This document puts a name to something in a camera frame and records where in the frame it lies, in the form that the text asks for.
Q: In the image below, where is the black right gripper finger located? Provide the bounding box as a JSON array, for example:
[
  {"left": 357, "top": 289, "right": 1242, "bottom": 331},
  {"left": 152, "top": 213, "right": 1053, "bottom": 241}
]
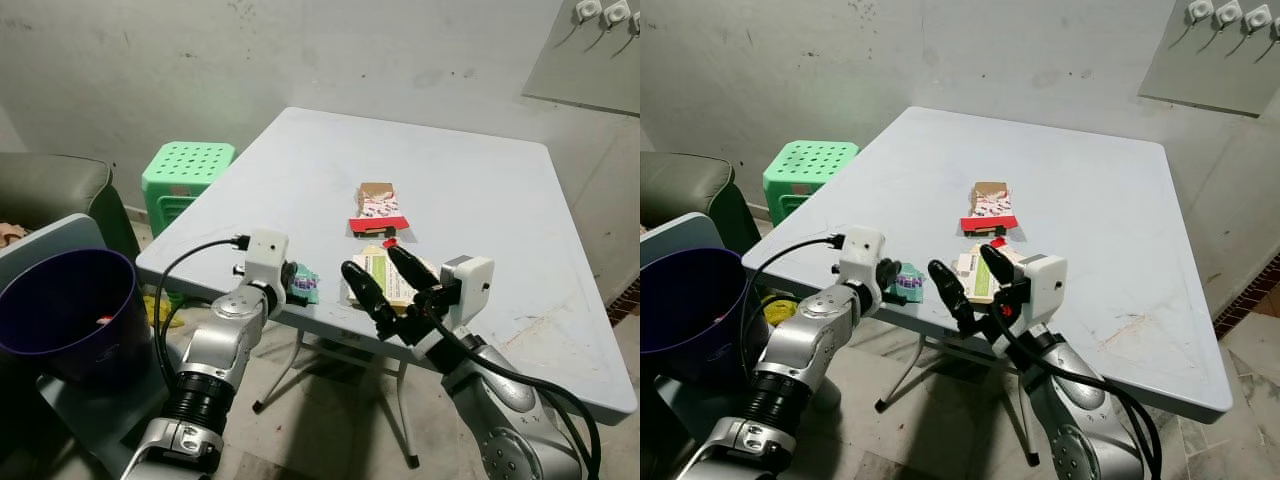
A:
[
  {"left": 387, "top": 244, "right": 442, "bottom": 294},
  {"left": 342, "top": 261, "right": 401, "bottom": 339},
  {"left": 928, "top": 259, "right": 987, "bottom": 327},
  {"left": 979, "top": 243, "right": 1024, "bottom": 292}
]

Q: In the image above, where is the purple rubbish bin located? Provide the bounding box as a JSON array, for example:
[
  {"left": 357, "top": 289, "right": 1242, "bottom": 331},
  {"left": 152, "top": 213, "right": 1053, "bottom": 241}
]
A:
[
  {"left": 0, "top": 248, "right": 140, "bottom": 387},
  {"left": 640, "top": 247, "right": 747, "bottom": 387}
]

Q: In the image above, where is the teal snack packet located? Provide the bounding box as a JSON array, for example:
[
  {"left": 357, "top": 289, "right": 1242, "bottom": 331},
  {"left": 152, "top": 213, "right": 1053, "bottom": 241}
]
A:
[
  {"left": 893, "top": 263, "right": 932, "bottom": 303},
  {"left": 290, "top": 265, "right": 322, "bottom": 304}
]

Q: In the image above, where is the green beige carton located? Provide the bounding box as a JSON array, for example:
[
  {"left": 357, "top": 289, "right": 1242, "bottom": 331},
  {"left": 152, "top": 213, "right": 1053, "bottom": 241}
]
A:
[
  {"left": 345, "top": 245, "right": 441, "bottom": 307},
  {"left": 955, "top": 243, "right": 1041, "bottom": 302}
]

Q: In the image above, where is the red white cardboard box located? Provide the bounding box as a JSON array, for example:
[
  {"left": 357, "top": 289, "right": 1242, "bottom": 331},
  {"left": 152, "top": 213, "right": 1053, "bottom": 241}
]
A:
[
  {"left": 960, "top": 181, "right": 1020, "bottom": 236},
  {"left": 348, "top": 182, "right": 411, "bottom": 238}
]

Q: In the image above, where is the light blue folding table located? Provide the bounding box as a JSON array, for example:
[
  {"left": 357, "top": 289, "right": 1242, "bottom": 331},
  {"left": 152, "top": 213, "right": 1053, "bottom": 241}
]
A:
[
  {"left": 742, "top": 106, "right": 1235, "bottom": 467},
  {"left": 135, "top": 107, "right": 639, "bottom": 469}
]

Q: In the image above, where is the yellow plastic bag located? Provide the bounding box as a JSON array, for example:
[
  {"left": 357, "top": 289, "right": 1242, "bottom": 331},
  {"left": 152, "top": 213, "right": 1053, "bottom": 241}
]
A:
[
  {"left": 143, "top": 294, "right": 188, "bottom": 332},
  {"left": 762, "top": 295, "right": 802, "bottom": 327}
]

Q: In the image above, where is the green plastic stool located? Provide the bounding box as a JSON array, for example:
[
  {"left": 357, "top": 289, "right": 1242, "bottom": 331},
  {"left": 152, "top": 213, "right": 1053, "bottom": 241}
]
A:
[
  {"left": 763, "top": 140, "right": 860, "bottom": 227},
  {"left": 141, "top": 141, "right": 238, "bottom": 238}
]

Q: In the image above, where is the light blue plastic chair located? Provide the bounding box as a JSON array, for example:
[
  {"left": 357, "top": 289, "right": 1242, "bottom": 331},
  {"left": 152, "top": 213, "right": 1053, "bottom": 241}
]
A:
[
  {"left": 0, "top": 213, "right": 177, "bottom": 477},
  {"left": 640, "top": 212, "right": 793, "bottom": 473}
]

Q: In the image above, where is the dark grey sofa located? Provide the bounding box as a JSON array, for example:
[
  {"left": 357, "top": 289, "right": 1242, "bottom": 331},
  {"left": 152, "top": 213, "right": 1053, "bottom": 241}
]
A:
[
  {"left": 0, "top": 153, "right": 141, "bottom": 263},
  {"left": 640, "top": 152, "right": 761, "bottom": 257}
]

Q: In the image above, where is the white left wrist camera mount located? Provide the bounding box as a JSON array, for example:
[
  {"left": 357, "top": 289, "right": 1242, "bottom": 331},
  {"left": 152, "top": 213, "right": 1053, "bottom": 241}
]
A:
[
  {"left": 243, "top": 229, "right": 292, "bottom": 292},
  {"left": 838, "top": 226, "right": 888, "bottom": 287}
]

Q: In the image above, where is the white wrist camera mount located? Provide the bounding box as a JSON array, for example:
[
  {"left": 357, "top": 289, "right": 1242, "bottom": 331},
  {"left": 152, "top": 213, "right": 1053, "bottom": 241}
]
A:
[
  {"left": 838, "top": 226, "right": 888, "bottom": 287},
  {"left": 1015, "top": 254, "right": 1068, "bottom": 324},
  {"left": 440, "top": 256, "right": 495, "bottom": 332},
  {"left": 243, "top": 229, "right": 292, "bottom": 292}
]

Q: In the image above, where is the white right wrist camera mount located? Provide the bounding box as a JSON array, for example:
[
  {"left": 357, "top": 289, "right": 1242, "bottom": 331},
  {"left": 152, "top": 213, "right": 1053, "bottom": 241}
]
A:
[
  {"left": 440, "top": 256, "right": 495, "bottom": 332},
  {"left": 1015, "top": 254, "right": 1068, "bottom": 324}
]

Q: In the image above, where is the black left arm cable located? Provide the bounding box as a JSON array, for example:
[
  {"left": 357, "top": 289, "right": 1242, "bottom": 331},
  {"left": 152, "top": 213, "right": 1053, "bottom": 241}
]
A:
[
  {"left": 740, "top": 233, "right": 847, "bottom": 377},
  {"left": 153, "top": 235, "right": 251, "bottom": 392}
]

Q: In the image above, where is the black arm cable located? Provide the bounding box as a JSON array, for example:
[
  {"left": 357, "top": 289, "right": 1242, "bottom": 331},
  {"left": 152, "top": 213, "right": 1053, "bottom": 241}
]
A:
[
  {"left": 153, "top": 235, "right": 251, "bottom": 392},
  {"left": 990, "top": 308, "right": 1164, "bottom": 480},
  {"left": 424, "top": 308, "right": 602, "bottom": 480},
  {"left": 740, "top": 233, "right": 847, "bottom": 377}
]

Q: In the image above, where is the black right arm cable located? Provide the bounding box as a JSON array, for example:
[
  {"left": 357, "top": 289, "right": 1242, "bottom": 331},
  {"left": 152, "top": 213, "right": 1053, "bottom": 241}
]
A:
[
  {"left": 424, "top": 308, "right": 602, "bottom": 480},
  {"left": 990, "top": 308, "right": 1164, "bottom": 480}
]

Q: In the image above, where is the grey wall panel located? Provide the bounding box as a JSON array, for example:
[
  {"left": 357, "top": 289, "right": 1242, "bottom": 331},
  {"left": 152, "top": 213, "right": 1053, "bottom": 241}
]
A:
[
  {"left": 1138, "top": 0, "right": 1280, "bottom": 119},
  {"left": 521, "top": 0, "right": 641, "bottom": 117}
]

